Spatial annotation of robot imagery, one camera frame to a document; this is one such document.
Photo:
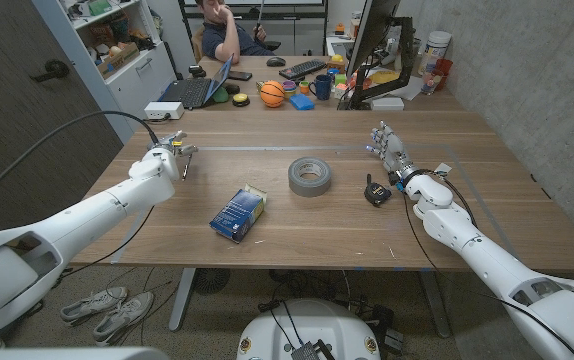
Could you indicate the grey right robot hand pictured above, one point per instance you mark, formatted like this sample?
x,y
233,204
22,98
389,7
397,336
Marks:
x,y
393,150

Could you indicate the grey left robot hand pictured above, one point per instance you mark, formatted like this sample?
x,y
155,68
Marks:
x,y
174,142

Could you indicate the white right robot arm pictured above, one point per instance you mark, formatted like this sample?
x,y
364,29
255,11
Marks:
x,y
492,262

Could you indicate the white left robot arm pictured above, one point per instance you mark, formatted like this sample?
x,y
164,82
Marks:
x,y
82,220

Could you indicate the black pen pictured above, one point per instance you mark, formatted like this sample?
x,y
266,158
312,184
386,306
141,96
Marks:
x,y
186,170

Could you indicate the white power box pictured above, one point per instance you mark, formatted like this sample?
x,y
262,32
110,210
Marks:
x,y
163,110

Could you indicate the black tape measure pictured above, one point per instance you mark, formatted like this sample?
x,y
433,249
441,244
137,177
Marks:
x,y
377,193

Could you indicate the flat white box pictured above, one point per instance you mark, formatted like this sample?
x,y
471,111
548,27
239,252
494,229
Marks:
x,y
387,103

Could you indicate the blue cardboard box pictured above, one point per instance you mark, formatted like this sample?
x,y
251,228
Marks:
x,y
237,212

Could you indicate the cardboard box on shelf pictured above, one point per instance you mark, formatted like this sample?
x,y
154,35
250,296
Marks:
x,y
117,59

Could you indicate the yellow domed toy box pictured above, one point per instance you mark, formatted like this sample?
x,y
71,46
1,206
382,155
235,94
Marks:
x,y
337,63

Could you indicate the grey box on torso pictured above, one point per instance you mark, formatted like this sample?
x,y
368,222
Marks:
x,y
307,352

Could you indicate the white wrist tag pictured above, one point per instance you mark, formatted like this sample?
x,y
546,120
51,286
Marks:
x,y
443,169

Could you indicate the dark laptop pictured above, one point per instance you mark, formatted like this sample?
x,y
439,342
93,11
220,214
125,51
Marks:
x,y
194,91

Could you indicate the green round object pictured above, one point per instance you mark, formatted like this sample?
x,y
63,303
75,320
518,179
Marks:
x,y
220,95

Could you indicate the small black device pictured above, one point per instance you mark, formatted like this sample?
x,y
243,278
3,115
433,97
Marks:
x,y
197,71

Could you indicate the white shelf unit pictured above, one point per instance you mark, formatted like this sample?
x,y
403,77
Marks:
x,y
137,75

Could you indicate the yellow and black button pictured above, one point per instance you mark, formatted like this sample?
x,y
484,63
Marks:
x,y
240,99

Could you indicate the black round object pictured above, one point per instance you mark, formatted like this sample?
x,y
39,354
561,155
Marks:
x,y
232,88

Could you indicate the black smartphone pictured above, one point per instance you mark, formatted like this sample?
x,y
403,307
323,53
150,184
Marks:
x,y
240,75

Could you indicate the dark blue mug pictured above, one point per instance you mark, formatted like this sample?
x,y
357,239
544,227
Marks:
x,y
323,86

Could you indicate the red cup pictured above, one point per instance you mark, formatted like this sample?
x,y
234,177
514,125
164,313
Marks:
x,y
443,66

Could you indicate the tan office chair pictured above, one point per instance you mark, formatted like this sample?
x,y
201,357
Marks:
x,y
198,44

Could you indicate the blue sponge block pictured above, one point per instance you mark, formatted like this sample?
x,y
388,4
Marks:
x,y
301,102

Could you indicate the small orange cup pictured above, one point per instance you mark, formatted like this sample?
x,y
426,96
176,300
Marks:
x,y
304,88

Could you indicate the white canister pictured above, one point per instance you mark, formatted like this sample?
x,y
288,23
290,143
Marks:
x,y
434,50

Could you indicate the orange basketball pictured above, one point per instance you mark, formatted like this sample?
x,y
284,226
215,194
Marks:
x,y
272,94

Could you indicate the man in dark shirt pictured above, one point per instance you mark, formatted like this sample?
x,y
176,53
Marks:
x,y
227,42

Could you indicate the colourful stacked cups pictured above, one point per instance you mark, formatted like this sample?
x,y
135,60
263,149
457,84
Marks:
x,y
289,89

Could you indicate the black computer monitor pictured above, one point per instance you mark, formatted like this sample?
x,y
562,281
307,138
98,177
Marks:
x,y
372,30

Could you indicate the black keyboard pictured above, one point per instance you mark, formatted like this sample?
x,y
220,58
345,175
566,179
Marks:
x,y
302,69

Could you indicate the black computer mouse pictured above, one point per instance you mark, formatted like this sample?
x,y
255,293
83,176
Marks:
x,y
276,62

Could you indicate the black floor fan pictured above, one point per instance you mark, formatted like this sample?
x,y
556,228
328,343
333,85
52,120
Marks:
x,y
209,280

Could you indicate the grey table leg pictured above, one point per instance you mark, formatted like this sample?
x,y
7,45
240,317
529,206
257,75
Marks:
x,y
434,305
182,300

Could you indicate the grey sneaker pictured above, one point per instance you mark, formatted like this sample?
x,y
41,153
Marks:
x,y
92,303
123,318

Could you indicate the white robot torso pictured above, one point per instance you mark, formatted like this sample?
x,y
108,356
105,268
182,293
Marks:
x,y
312,325

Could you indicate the grey duct tape roll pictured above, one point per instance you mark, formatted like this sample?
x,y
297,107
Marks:
x,y
297,183

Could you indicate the whiteboard with black frame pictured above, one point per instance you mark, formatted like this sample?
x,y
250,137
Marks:
x,y
292,6

